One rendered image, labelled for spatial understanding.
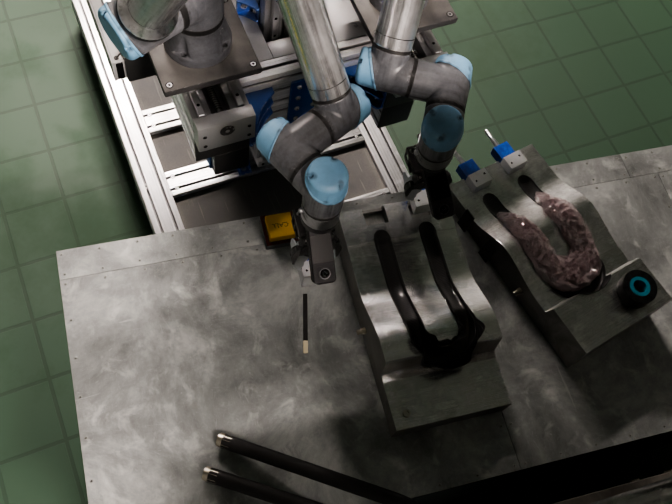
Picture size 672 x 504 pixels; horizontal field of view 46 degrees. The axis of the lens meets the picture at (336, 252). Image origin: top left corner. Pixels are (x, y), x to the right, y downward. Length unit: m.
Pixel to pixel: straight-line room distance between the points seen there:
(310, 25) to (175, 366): 0.78
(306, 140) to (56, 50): 1.92
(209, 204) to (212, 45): 0.89
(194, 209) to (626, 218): 1.29
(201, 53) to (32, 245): 1.23
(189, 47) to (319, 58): 0.44
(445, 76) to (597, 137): 1.80
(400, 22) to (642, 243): 0.92
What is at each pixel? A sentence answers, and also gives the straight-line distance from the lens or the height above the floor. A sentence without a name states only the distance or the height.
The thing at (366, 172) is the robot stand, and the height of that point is 0.21.
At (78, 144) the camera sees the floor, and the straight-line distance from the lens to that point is 2.97.
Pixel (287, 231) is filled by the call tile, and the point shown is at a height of 0.84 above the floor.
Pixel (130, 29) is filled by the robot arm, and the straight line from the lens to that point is 1.59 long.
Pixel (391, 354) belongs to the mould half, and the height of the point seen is 0.93.
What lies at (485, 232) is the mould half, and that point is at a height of 0.87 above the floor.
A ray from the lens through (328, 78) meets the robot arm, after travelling 1.42.
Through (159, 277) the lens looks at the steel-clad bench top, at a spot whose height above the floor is 0.80.
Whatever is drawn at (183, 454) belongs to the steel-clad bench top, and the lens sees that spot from 1.70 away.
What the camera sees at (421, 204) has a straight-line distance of 1.78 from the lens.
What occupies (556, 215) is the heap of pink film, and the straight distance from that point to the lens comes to 1.91.
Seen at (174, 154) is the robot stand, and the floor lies 0.21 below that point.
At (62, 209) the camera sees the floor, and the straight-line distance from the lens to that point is 2.84.
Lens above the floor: 2.47
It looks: 64 degrees down
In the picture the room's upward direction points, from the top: 16 degrees clockwise
